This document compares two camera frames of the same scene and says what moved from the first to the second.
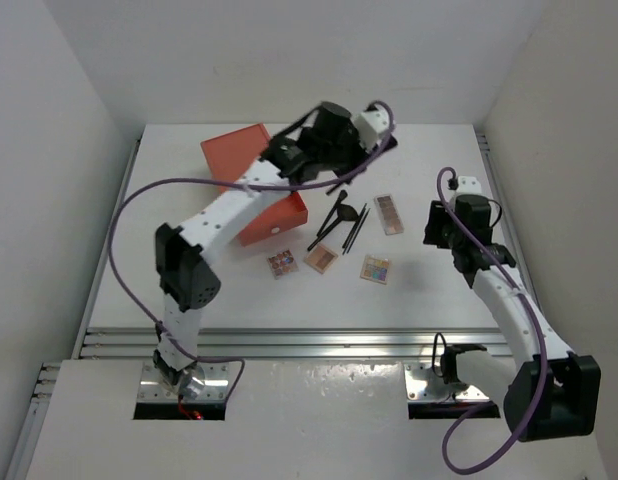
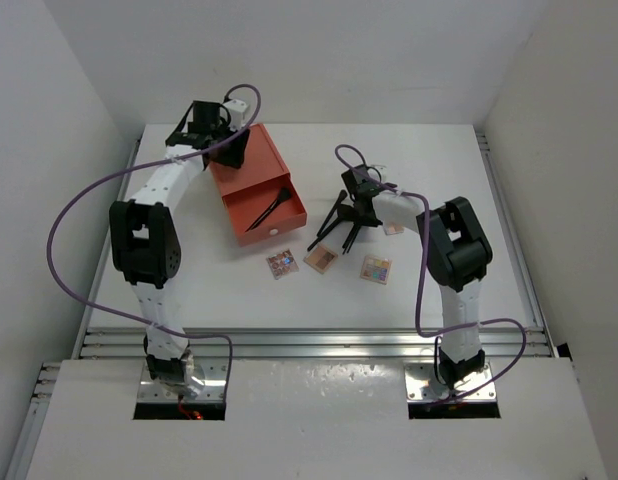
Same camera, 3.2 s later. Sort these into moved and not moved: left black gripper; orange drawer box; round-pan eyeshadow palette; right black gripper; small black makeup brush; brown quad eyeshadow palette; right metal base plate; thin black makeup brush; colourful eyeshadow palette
Moved: right black gripper; left black gripper; small black makeup brush
Not moved: right metal base plate; colourful eyeshadow palette; round-pan eyeshadow palette; thin black makeup brush; orange drawer box; brown quad eyeshadow palette
